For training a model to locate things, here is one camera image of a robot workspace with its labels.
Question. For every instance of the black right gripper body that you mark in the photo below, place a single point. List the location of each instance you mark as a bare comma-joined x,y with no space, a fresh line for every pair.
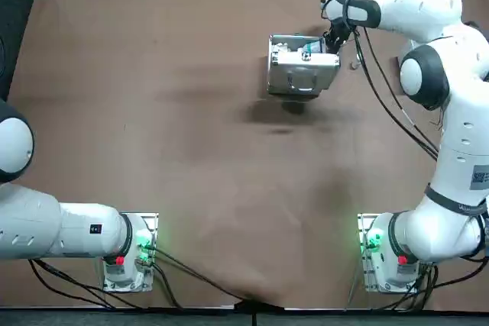
342,29

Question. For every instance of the small white-capped medicine bottle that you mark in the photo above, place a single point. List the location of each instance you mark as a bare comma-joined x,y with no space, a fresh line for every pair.
355,65

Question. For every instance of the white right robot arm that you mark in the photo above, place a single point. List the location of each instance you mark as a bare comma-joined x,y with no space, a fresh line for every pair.
420,5

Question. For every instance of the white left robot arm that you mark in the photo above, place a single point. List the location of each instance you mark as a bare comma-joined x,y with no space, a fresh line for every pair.
38,226

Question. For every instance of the silver aluminium medical kit case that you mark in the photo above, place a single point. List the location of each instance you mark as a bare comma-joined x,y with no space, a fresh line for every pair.
298,74

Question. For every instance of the blue printed supply packet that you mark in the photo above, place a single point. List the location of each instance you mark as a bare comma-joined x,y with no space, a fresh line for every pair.
314,46

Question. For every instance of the white gauze packet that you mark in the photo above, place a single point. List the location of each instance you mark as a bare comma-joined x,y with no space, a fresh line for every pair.
280,48

